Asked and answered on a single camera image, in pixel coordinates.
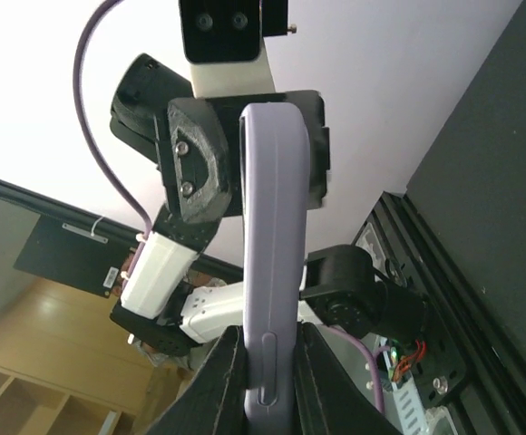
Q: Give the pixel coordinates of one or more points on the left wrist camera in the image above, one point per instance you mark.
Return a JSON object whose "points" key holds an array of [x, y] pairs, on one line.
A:
{"points": [[224, 42]]}

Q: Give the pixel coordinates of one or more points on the lilac phone case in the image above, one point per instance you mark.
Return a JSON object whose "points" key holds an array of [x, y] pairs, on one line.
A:
{"points": [[275, 165]]}

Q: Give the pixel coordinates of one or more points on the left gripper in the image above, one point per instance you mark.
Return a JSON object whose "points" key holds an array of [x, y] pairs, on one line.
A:
{"points": [[199, 142]]}

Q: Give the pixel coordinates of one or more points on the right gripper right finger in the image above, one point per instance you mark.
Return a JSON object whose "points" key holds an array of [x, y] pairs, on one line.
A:
{"points": [[327, 400]]}

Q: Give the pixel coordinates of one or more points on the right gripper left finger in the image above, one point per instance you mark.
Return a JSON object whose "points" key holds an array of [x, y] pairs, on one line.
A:
{"points": [[213, 403]]}

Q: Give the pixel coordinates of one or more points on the white slotted cable duct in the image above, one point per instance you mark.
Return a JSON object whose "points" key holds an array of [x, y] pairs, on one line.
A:
{"points": [[408, 407]]}

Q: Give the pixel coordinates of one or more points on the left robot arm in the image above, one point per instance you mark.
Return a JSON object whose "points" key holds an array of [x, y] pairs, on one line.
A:
{"points": [[339, 284]]}

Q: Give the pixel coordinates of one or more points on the person in grey shirt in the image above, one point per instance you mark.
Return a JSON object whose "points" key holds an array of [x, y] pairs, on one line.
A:
{"points": [[190, 362]]}

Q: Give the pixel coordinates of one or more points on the small circuit board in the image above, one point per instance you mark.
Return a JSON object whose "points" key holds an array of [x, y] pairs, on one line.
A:
{"points": [[403, 361]]}

